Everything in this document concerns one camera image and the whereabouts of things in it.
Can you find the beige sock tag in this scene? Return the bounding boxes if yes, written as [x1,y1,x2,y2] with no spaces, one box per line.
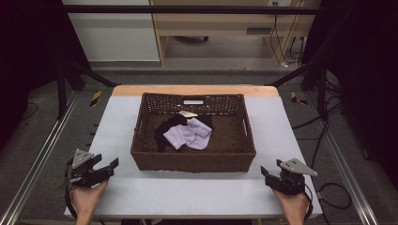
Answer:
[178,110,199,119]

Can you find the black floor cable loop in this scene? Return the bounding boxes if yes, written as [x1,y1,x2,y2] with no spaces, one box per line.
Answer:
[315,182,353,210]

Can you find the person's right hand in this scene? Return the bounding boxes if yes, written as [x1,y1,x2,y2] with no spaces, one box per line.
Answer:
[272,188,311,219]

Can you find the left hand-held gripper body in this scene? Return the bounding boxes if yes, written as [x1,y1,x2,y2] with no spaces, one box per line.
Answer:
[65,148,111,188]

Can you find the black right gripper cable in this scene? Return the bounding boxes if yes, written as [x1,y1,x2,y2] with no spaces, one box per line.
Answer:
[302,182,314,223]

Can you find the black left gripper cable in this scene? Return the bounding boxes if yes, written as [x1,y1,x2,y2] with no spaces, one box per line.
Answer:
[63,160,79,220]

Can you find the lilac sock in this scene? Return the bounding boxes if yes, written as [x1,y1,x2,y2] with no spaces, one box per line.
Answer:
[186,117,213,151]
[162,125,196,151]

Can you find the black horizontal frame bar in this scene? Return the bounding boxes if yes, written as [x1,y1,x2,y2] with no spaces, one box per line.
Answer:
[61,4,324,16]

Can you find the black desk cables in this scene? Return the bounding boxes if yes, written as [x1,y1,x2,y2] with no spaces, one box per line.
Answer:
[269,1,306,68]

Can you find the black metal stand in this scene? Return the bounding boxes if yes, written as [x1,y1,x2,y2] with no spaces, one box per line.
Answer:
[55,59,121,120]
[264,59,329,121]

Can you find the white cabinet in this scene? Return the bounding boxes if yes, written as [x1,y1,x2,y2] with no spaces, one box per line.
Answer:
[61,0,161,63]

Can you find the aluminium frame rail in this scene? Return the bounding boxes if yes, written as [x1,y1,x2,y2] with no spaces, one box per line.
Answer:
[0,89,82,225]
[303,92,380,225]

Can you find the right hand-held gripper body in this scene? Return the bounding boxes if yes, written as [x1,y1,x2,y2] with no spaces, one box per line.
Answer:
[273,157,319,197]

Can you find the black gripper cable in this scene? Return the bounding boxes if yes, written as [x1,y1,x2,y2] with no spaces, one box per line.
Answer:
[63,160,79,220]
[302,182,314,223]

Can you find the yellow black tape strip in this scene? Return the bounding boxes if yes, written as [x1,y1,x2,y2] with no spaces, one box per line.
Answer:
[290,91,309,106]
[89,90,103,108]

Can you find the brown wicker basket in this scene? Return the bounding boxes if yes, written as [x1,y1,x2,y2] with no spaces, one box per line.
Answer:
[130,92,257,173]

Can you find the black curtain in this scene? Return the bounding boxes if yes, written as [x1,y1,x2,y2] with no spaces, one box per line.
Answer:
[301,0,398,182]
[0,0,92,151]

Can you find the wooden desk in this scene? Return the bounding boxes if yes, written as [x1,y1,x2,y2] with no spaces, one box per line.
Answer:
[148,0,322,68]

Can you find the person's left hand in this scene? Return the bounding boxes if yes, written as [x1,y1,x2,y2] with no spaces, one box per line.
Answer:
[69,179,110,219]

